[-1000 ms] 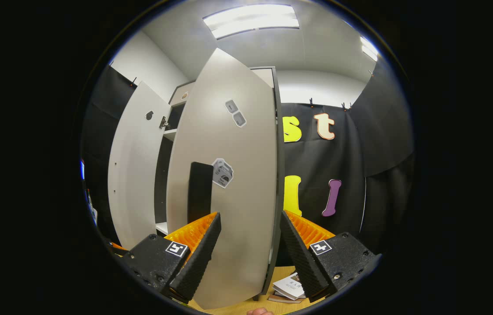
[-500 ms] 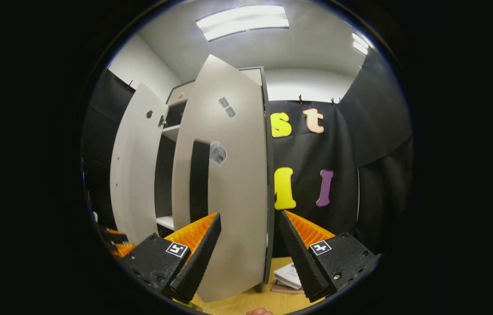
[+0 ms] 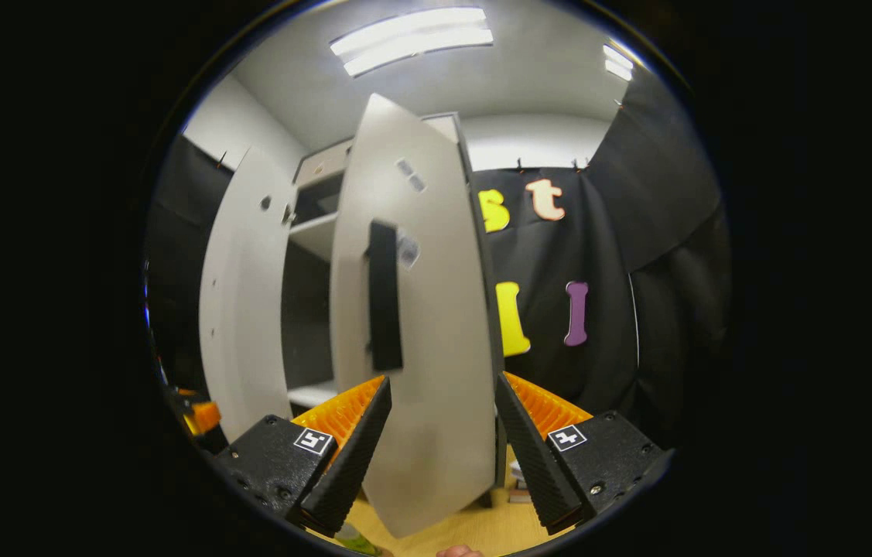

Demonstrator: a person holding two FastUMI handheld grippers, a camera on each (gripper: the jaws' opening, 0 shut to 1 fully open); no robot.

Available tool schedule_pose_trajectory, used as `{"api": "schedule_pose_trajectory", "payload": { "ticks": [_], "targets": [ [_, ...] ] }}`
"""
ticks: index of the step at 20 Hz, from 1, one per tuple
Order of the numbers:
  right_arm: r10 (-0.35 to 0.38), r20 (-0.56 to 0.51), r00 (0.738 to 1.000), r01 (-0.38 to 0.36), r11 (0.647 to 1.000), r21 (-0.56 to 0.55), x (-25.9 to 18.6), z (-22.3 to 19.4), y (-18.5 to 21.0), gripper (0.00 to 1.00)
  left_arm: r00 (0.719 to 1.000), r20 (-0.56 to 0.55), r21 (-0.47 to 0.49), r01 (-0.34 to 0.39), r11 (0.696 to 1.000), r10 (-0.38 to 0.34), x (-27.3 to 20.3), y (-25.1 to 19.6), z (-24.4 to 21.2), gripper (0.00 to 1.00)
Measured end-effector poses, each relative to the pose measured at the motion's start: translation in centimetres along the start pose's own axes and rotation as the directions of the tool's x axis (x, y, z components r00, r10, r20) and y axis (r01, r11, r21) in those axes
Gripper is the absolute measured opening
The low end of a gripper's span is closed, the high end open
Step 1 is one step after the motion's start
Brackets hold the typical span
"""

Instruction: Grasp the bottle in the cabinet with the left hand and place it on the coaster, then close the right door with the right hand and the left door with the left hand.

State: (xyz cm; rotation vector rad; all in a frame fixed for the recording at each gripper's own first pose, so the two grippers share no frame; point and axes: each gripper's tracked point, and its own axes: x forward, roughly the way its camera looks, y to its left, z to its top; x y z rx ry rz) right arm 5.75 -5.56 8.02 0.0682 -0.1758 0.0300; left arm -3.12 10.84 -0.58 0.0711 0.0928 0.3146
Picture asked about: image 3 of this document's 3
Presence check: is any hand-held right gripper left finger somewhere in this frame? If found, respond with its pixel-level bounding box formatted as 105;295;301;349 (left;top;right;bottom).
213;374;394;537

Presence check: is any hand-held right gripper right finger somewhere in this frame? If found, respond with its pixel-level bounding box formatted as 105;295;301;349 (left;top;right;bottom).
494;371;675;536

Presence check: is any green label clear bottle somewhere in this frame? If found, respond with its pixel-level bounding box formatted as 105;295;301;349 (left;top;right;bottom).
333;522;384;556

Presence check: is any white cabinet door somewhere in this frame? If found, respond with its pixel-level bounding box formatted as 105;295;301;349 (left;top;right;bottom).
198;147;299;443
329;93;506;540

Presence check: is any white and grey cabinet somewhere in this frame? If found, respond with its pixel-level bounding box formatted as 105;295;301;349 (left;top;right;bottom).
281;112;467;411

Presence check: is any black backdrop cloth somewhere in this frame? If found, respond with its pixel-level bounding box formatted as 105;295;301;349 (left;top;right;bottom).
143;70;732;449

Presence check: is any small ceiling light panel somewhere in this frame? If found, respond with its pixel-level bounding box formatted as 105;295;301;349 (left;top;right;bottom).
603;43;635;82

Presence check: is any large ceiling light panel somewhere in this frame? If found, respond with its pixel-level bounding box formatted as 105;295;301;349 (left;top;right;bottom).
330;8;495;78

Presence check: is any cabinet drawer front with handle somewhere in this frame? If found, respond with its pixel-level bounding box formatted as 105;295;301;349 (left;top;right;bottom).
295;139;355;186

